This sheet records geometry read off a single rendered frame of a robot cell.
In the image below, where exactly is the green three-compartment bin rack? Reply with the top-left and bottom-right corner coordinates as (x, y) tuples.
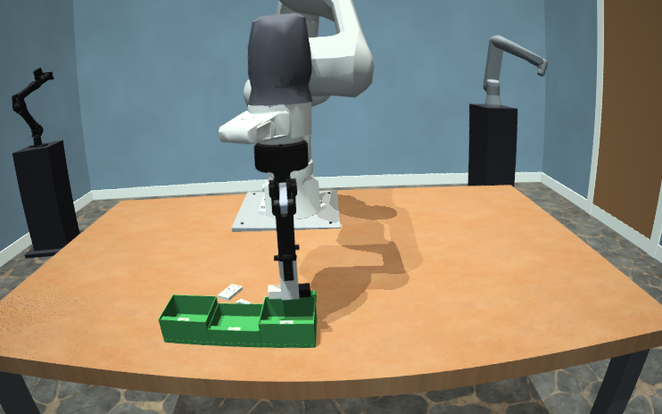
(158, 294), (317, 348)

